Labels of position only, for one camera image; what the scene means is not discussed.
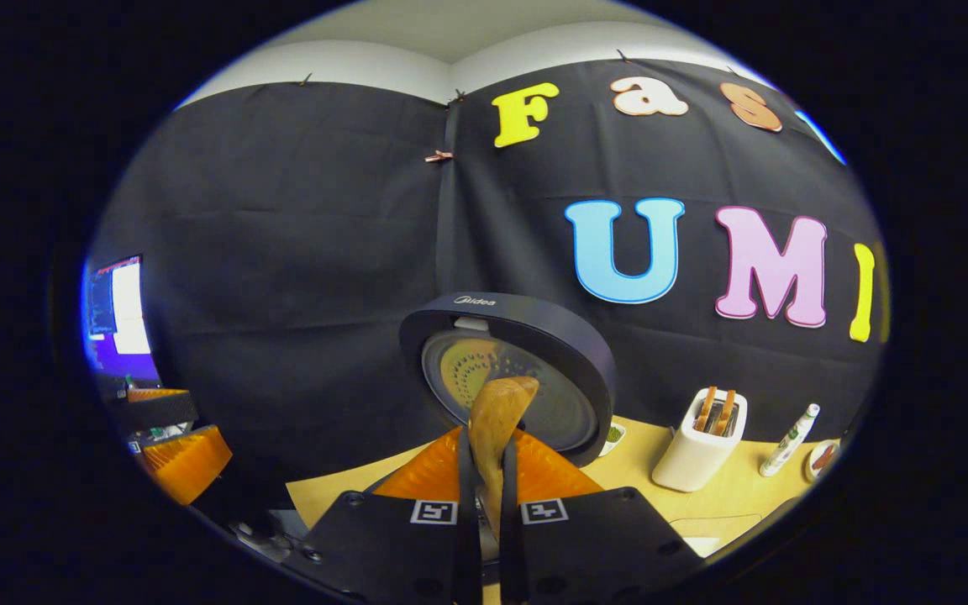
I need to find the white toaster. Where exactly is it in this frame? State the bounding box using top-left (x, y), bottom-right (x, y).
top-left (652, 388), bottom-right (748, 492)

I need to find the white plate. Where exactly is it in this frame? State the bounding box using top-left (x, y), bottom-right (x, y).
top-left (805, 439), bottom-right (842, 481)

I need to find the wooden spoon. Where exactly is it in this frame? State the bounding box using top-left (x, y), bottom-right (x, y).
top-left (467, 376), bottom-right (540, 539)

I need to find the white drink bottle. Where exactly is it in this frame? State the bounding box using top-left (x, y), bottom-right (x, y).
top-left (759, 403), bottom-right (821, 477)

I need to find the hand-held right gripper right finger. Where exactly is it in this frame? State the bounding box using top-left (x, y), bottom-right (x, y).
top-left (499, 429), bottom-right (708, 605)

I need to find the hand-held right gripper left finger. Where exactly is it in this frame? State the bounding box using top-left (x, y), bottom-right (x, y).
top-left (282, 426), bottom-right (485, 605)

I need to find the dark grey rice cooker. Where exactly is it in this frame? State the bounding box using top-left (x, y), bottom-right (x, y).
top-left (398, 292), bottom-right (618, 471)

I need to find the black backdrop cloth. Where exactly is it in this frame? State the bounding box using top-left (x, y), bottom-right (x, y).
top-left (85, 59), bottom-right (888, 505)

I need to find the computer monitor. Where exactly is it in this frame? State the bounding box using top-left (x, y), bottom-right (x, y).
top-left (83, 255), bottom-right (161, 383)

